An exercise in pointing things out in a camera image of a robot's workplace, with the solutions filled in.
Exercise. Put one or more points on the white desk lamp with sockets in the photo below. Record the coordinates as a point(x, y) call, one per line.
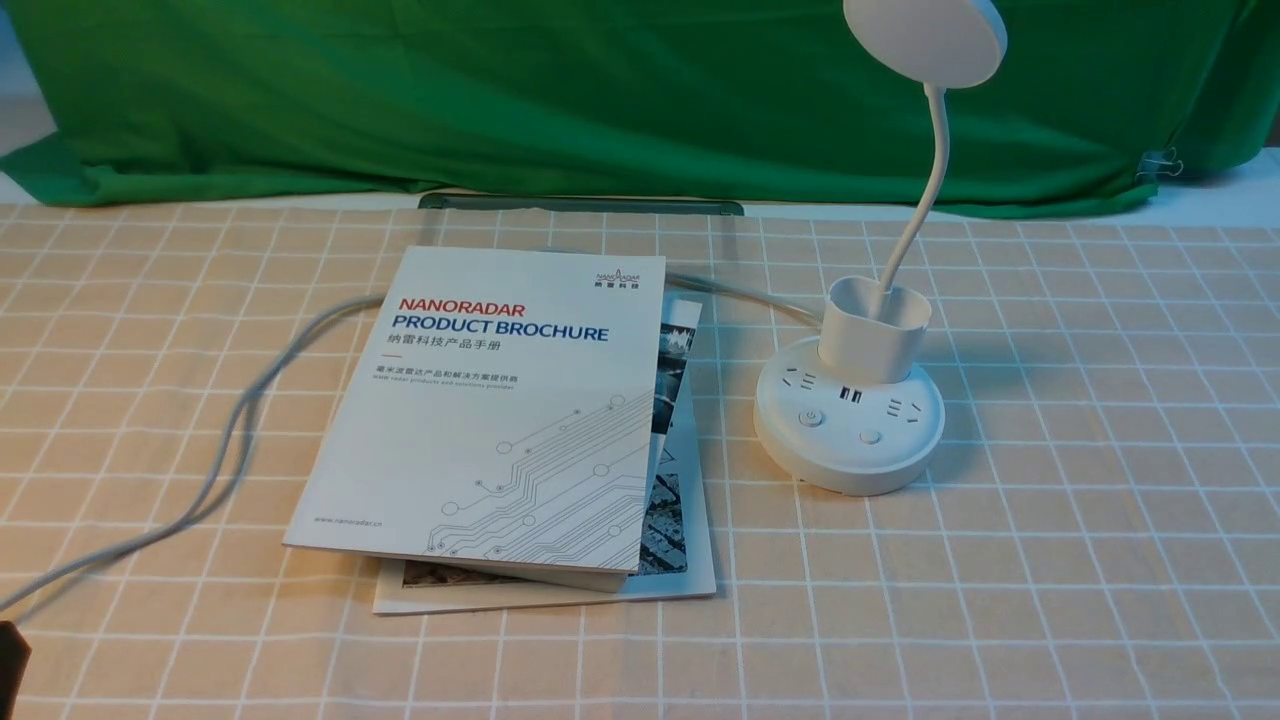
point(851, 410)

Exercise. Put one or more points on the white Nanoradar product brochure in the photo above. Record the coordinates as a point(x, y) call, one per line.
point(498, 419)

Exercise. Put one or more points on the photo-printed booklet underneath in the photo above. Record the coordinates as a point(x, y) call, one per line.
point(675, 559)

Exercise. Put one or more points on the dark green table edge bar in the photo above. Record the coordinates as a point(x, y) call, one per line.
point(598, 205)

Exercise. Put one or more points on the checked beige tablecloth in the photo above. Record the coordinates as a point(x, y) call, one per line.
point(1097, 537)

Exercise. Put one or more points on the metal binder clip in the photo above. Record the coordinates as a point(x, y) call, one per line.
point(1160, 166)

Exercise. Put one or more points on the green backdrop cloth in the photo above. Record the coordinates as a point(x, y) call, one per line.
point(172, 101)

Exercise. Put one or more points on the dark object at left edge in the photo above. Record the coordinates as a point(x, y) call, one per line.
point(14, 657)

